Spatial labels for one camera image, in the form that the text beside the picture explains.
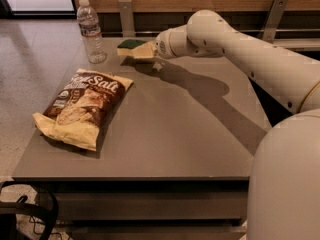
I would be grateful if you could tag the right metal rail bracket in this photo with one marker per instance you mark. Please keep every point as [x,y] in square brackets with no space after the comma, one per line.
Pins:
[273,19]

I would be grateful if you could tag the grey drawer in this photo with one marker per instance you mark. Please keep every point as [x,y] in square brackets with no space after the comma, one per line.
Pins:
[158,233]
[152,206]

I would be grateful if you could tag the left metal rail bracket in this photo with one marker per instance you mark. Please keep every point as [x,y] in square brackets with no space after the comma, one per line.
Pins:
[127,18]

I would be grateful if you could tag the green and yellow sponge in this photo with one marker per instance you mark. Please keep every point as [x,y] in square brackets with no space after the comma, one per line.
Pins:
[131,47]

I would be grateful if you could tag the upper grey drawer front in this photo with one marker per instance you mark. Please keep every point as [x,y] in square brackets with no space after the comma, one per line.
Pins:
[152,206]

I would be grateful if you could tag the metal rail bracket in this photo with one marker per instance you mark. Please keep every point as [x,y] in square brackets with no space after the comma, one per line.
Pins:
[127,18]
[273,19]

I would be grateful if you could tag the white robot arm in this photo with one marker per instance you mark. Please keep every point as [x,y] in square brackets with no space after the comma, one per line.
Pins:
[284,185]

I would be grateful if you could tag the black chair frame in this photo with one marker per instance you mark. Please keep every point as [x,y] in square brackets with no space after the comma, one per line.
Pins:
[8,220]

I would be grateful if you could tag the clear plastic water bottle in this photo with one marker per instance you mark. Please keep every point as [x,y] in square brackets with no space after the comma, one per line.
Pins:
[88,22]

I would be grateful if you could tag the brown sea salt chip bag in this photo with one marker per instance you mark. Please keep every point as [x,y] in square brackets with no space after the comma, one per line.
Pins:
[77,113]

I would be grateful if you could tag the lower grey drawer front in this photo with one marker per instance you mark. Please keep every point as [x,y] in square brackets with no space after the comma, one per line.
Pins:
[158,233]

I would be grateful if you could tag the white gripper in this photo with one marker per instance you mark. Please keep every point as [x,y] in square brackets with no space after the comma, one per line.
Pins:
[162,47]

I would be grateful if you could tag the horizontal metal rail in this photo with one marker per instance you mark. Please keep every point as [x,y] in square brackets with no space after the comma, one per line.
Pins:
[279,33]

